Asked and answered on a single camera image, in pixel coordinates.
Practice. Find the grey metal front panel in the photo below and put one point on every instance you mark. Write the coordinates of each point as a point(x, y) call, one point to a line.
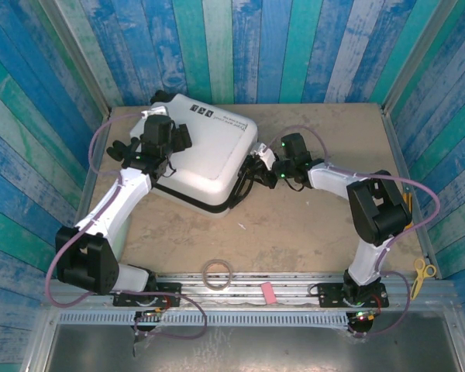
point(294, 348)

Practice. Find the aluminium corner post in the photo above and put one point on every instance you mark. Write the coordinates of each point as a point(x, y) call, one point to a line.
point(417, 58)
point(76, 58)

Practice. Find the yellow utility knife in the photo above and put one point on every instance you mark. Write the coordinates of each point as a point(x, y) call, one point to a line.
point(407, 199)

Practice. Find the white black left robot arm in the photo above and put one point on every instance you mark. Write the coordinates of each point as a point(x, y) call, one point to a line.
point(112, 205)

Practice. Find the white hard-shell suitcase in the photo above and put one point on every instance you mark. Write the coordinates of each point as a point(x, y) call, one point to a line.
point(205, 166)

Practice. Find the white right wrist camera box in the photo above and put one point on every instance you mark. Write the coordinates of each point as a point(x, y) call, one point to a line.
point(264, 155)

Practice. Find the aluminium side rail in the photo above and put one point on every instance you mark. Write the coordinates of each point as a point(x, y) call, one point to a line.
point(86, 193)
point(400, 155)

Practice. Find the yellow scissors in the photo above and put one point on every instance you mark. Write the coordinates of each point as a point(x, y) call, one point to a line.
point(416, 286)

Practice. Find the small circuit board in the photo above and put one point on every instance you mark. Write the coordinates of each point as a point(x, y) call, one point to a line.
point(151, 313)
point(362, 317)

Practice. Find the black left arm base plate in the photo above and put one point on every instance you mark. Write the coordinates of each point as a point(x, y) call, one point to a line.
point(166, 291)

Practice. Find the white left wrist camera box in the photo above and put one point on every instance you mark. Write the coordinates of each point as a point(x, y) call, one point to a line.
point(153, 111)

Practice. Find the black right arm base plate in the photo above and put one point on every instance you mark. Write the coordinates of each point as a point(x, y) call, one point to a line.
point(329, 296)

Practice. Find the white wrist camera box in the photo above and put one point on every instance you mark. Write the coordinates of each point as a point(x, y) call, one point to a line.
point(153, 111)
point(264, 155)

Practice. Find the pink eraser block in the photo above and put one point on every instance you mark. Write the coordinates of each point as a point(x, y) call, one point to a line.
point(268, 293)

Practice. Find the aluminium rail frame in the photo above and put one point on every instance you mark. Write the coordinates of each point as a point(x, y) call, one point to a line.
point(294, 290)

